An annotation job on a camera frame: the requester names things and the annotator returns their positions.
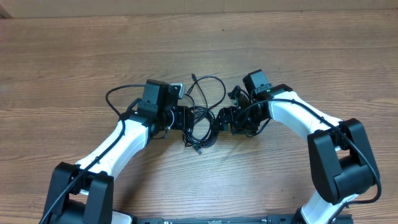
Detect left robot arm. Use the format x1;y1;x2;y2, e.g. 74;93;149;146
40;80;193;224

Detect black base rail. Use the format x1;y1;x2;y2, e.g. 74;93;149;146
132;214;294;224

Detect black usb cable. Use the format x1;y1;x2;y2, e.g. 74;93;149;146
182;73;227;156

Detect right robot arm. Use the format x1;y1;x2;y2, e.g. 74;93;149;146
211;70;381;223

